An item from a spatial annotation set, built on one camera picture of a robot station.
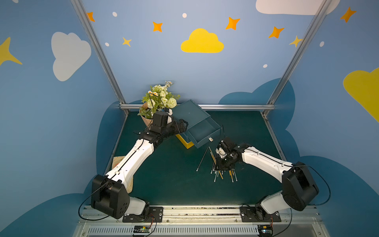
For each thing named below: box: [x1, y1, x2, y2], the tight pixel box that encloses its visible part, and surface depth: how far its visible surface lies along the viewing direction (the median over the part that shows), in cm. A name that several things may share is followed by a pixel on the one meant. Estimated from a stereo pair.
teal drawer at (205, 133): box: [180, 116, 223, 149], surface depth 86 cm
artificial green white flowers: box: [137, 80, 181, 119], surface depth 91 cm
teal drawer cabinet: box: [171, 99, 211, 143], surface depth 95 cm
